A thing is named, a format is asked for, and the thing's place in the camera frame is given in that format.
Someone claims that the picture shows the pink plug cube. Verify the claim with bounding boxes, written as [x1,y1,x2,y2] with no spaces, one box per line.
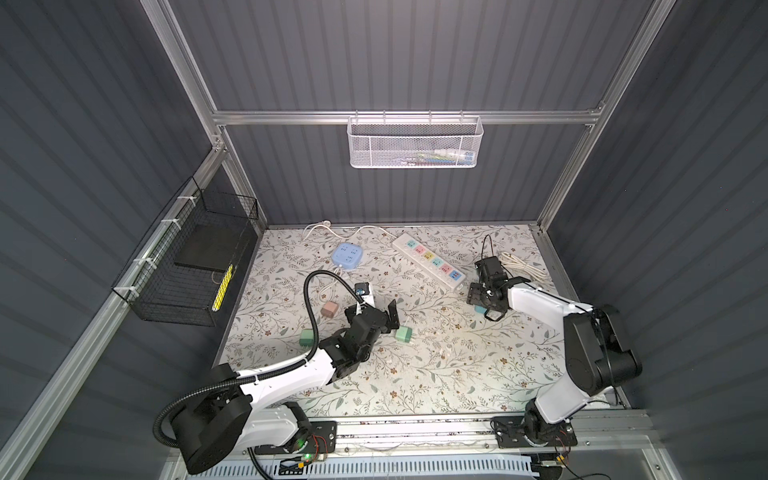
[320,301,339,318]

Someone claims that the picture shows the long white power strip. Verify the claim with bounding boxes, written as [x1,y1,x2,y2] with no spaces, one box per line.
[392,234,467,291]

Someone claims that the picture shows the green plug cube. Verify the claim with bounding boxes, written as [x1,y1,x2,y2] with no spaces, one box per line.
[395,326,413,343]
[299,329,315,348]

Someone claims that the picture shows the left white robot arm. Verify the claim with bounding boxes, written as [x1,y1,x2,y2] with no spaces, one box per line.
[153,301,400,475]

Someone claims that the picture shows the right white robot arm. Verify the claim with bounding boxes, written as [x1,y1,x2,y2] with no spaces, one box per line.
[467,256,642,443]

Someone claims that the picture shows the floral patterned table mat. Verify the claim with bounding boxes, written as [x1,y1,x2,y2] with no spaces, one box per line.
[222,228,565,417]

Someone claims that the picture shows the round blue power hub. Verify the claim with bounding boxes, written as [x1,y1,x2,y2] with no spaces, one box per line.
[331,242,363,270]

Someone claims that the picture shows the yellow marker pen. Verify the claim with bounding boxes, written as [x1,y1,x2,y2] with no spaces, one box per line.
[211,264,235,312]

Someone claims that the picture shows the black foam pad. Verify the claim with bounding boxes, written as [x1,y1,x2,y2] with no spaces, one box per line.
[174,225,240,273]

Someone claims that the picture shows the coiled white cable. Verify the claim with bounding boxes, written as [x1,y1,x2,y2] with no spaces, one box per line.
[497,251,548,283]

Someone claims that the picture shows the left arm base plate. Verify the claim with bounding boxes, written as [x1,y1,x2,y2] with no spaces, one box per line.
[254,420,338,455]

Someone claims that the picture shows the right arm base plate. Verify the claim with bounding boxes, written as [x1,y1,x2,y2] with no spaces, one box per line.
[490,415,578,448]

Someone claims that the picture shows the black wire basket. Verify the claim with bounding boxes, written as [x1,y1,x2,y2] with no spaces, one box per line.
[112,179,260,327]

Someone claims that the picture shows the white wire mesh basket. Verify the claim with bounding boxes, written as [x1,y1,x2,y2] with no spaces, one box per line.
[346,113,484,169]

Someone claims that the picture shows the black corrugated cable conduit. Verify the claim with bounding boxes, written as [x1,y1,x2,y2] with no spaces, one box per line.
[152,269,365,480]

